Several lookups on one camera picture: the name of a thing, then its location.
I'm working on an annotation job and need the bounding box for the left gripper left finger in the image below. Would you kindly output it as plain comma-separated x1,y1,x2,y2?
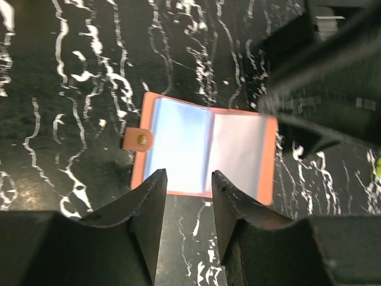
1,169,167,285

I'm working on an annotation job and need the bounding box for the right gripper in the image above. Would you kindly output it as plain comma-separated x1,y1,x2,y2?
257,1,380,156

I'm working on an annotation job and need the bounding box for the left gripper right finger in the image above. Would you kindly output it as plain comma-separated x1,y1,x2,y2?
211,171,380,285

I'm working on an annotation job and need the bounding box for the pink leather card holder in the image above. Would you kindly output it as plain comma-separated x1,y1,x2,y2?
122,92,277,205

